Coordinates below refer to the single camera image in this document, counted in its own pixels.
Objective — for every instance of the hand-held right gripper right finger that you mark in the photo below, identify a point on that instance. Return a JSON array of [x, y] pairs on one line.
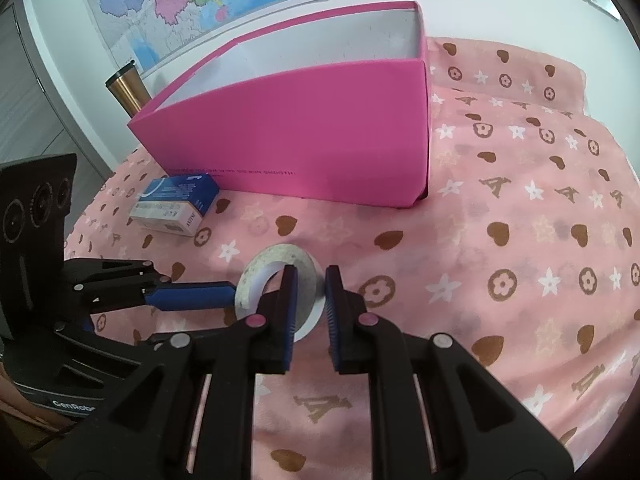
[[332, 310]]

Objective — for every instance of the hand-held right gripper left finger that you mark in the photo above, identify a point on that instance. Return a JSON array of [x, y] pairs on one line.
[[289, 310]]

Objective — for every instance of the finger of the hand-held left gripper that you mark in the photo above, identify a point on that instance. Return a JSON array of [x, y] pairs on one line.
[[200, 296]]

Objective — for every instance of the white tape roll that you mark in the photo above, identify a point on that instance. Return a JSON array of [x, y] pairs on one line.
[[305, 265]]

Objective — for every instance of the pink cardboard box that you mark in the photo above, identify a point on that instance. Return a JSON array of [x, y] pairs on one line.
[[300, 135]]

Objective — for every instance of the person's left forearm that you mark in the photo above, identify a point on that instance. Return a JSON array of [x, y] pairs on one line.
[[15, 400]]

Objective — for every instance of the blue white medicine box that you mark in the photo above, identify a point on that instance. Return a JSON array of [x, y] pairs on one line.
[[175, 195]]

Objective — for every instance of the grey cabinet door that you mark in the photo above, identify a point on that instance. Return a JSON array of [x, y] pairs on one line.
[[30, 85]]

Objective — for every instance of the bronze steel tumbler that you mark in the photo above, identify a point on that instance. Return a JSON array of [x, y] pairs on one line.
[[127, 90]]

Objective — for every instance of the pink printed blanket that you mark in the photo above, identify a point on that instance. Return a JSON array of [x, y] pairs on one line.
[[500, 185]]

